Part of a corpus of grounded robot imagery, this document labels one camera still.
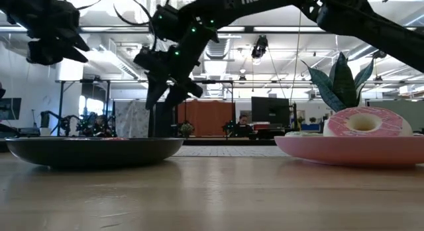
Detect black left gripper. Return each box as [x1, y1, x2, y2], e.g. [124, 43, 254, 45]
[6, 0, 91, 66]

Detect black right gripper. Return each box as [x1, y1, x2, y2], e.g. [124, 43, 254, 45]
[133, 45, 204, 111]

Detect pink white-striped donut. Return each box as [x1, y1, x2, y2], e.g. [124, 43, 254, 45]
[323, 106, 414, 138]

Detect small potted plant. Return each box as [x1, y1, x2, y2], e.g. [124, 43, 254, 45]
[180, 122, 195, 138]

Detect orange curtain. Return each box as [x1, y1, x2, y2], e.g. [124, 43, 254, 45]
[177, 100, 235, 137]

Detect white patterned cloth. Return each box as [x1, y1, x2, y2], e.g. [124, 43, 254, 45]
[114, 100, 150, 138]

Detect person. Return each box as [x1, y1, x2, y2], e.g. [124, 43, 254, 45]
[233, 114, 254, 138]
[91, 114, 109, 138]

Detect black round plate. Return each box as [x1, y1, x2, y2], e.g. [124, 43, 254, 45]
[5, 136, 186, 169]

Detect black computer monitor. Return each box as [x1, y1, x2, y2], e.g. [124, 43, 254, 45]
[250, 96, 292, 126]

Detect green snake plant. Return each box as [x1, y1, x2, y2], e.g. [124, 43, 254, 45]
[301, 51, 377, 113]

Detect pink round plate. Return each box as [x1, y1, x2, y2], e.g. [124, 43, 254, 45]
[274, 134, 424, 168]

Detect grey partition panel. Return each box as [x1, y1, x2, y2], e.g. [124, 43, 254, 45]
[366, 99, 424, 133]

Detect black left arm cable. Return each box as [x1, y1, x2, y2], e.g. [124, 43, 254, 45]
[76, 0, 107, 11]

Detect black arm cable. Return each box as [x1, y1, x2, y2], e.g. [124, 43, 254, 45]
[76, 0, 107, 11]
[113, 0, 154, 26]

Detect black metal frame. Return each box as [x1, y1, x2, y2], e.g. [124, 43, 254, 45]
[56, 79, 112, 138]

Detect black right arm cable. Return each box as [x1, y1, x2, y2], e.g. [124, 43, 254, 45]
[113, 0, 154, 26]

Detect dark wall screen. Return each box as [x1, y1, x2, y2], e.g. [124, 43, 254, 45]
[0, 97, 23, 121]

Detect hanging overhead camera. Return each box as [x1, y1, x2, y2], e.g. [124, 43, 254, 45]
[250, 34, 270, 60]

